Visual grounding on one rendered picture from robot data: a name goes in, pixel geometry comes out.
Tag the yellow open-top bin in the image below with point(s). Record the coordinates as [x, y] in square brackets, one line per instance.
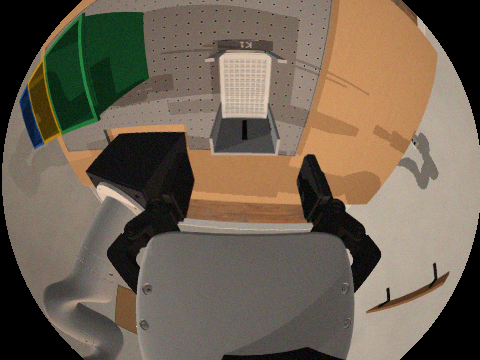
[42, 108]

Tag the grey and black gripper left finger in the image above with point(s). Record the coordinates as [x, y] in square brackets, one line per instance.
[173, 202]

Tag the green open-top bin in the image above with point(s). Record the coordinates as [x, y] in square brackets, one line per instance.
[112, 62]

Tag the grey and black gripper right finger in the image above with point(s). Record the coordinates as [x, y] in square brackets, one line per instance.
[328, 215]

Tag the blue box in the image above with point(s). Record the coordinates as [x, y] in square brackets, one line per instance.
[28, 117]

